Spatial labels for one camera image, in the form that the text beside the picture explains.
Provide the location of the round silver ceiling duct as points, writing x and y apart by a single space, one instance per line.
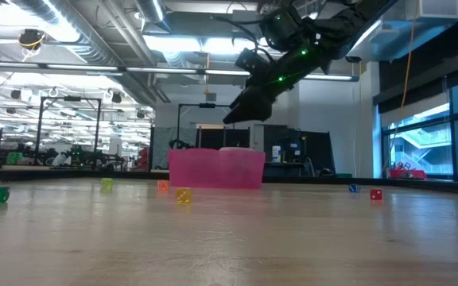
151 10

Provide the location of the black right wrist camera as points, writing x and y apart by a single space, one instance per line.
253 63

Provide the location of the black aluminium table frame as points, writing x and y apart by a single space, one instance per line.
74 174

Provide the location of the black dome security camera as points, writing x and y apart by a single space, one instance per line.
353 59

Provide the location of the small red die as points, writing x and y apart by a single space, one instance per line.
375 194

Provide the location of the black partition panel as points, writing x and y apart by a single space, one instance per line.
213 139

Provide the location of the glass window wall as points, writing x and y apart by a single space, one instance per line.
420 139

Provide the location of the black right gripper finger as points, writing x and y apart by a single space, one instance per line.
253 109
241 97

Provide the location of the grey fabric screen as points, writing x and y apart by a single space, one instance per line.
165 147

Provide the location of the linear ceiling light strip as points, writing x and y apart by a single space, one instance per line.
161 70

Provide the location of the small pale yellow die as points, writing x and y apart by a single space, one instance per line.
107 183

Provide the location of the small orange die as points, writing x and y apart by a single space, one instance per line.
163 185

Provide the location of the black hanging spotlight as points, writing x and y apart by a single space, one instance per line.
116 97
15 93

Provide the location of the black metal gantry frame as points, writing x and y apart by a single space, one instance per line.
207 105
72 98

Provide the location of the red tray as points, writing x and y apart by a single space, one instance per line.
408 174

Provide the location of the green crate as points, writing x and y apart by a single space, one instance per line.
14 158

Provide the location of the white wipes canister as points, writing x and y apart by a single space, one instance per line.
276 154

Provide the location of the small blue die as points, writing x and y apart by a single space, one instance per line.
354 188

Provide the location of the pink translucent plastic bin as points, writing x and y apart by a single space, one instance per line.
213 171

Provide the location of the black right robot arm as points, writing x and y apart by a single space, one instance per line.
332 24

